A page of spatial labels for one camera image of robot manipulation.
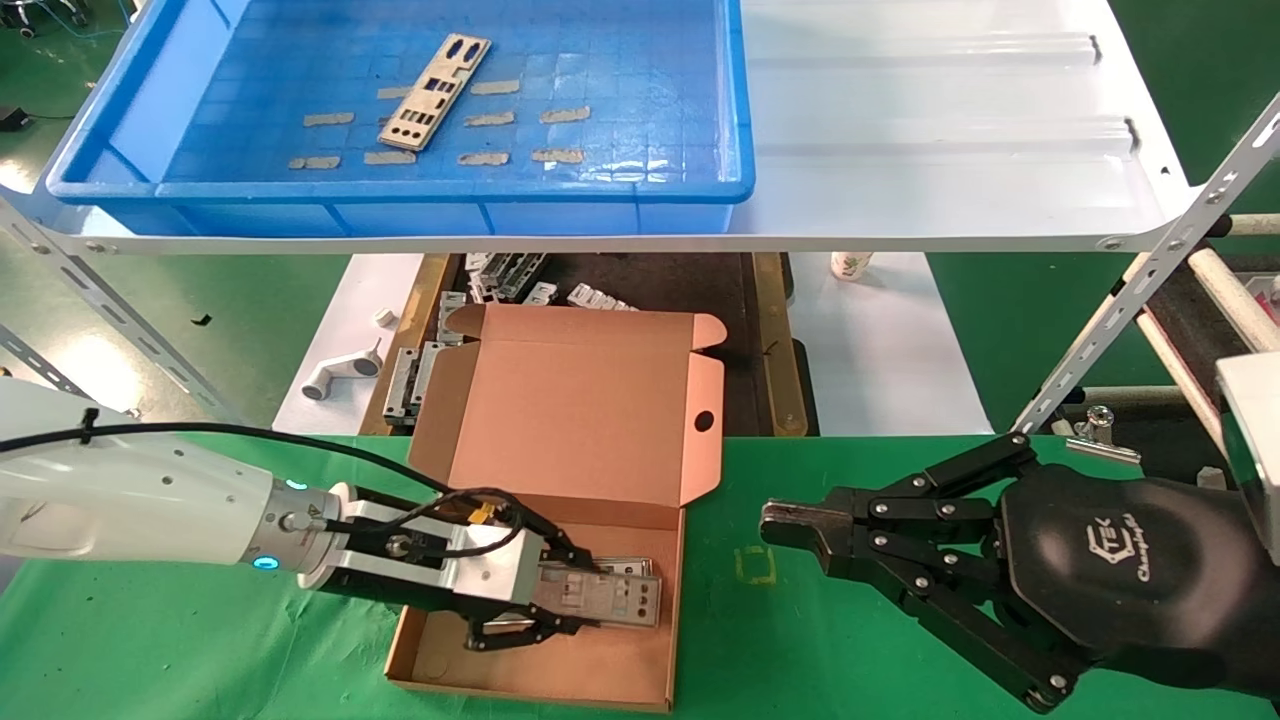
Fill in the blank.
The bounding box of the open brown cardboard box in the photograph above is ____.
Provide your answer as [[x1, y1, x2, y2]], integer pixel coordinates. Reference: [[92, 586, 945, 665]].
[[385, 303, 727, 713]]

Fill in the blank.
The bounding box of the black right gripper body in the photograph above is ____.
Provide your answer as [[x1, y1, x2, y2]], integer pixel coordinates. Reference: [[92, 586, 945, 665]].
[[990, 462, 1266, 696]]

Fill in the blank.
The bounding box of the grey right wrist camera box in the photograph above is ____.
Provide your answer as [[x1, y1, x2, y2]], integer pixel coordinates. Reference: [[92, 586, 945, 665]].
[[1215, 352, 1280, 567]]

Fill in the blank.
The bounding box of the white metal shelf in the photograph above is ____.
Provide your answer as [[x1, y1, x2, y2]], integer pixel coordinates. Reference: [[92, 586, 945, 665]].
[[0, 0, 1201, 256]]

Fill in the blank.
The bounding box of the blue plastic tray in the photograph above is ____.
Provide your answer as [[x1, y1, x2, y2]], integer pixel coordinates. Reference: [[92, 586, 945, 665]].
[[45, 0, 756, 237]]

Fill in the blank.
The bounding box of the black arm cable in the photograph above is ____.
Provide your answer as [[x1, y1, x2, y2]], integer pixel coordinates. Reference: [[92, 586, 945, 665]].
[[0, 408, 531, 561]]

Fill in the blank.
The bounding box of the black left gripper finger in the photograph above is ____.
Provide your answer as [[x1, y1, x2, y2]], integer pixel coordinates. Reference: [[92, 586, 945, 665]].
[[500, 500, 603, 573], [463, 608, 606, 653]]

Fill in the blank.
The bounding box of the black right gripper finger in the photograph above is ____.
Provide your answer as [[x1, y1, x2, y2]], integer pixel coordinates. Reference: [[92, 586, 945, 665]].
[[815, 530, 1091, 713], [760, 432, 1041, 553]]

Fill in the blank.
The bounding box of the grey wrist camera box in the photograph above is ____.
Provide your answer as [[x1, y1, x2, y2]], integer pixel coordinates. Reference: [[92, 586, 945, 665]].
[[325, 498, 549, 607], [1215, 352, 1280, 567]]

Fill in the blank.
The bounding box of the white slotted frame brace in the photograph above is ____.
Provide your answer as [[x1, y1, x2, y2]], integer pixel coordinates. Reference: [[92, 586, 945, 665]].
[[0, 325, 63, 396]]

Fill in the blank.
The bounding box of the white slotted shelf strut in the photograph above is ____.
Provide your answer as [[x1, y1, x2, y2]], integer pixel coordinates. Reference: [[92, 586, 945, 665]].
[[0, 195, 241, 426], [1012, 95, 1280, 436]]

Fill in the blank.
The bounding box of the white pipe fitting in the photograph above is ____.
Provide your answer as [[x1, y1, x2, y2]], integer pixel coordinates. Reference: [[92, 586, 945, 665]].
[[300, 340, 384, 402]]

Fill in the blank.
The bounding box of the black chair base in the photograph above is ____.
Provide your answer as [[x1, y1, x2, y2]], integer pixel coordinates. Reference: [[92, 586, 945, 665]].
[[0, 0, 93, 39]]

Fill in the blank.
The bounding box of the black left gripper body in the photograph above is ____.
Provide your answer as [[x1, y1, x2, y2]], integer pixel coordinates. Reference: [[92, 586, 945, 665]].
[[322, 572, 501, 616]]

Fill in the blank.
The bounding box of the silver binder clip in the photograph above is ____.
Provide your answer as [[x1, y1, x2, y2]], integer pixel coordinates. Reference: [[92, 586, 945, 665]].
[[1065, 405, 1143, 466]]

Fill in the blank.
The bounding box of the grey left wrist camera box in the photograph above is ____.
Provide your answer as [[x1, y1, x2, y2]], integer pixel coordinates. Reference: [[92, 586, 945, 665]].
[[325, 498, 549, 607]]

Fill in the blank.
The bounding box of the wood-framed black tray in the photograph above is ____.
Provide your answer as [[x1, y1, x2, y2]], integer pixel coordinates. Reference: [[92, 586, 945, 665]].
[[358, 252, 819, 438]]

